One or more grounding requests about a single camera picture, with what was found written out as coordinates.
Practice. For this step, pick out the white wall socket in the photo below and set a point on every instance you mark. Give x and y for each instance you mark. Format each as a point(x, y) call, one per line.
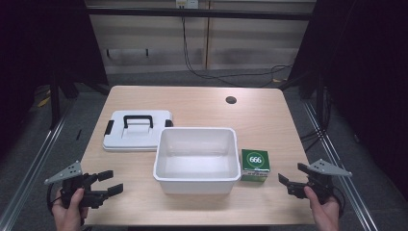
point(187, 3)

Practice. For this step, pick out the person's right hand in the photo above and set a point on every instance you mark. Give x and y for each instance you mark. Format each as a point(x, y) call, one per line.
point(326, 213)

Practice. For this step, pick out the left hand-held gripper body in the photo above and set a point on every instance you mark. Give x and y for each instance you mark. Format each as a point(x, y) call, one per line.
point(73, 183)

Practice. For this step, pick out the yellow floor tape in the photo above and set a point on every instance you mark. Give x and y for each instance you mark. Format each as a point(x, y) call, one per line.
point(44, 102)

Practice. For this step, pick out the white plastic storage box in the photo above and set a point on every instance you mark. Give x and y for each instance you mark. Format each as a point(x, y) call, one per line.
point(197, 160)

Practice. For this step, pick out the black curtain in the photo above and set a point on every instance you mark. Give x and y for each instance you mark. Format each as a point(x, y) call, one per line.
point(369, 64)
point(38, 48)

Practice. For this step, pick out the person's left hand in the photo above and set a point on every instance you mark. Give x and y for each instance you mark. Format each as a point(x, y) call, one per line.
point(68, 215)

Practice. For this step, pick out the green carton box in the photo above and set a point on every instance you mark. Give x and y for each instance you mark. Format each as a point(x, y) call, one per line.
point(255, 163)

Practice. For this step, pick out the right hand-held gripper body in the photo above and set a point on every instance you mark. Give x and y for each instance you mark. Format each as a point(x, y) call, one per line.
point(320, 179)

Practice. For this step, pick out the aluminium floor rail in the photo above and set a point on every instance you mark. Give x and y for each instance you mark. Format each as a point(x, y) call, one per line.
point(344, 173)
point(29, 171)

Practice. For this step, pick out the black metal crossbar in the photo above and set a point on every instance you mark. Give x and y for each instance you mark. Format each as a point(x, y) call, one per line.
point(198, 13)

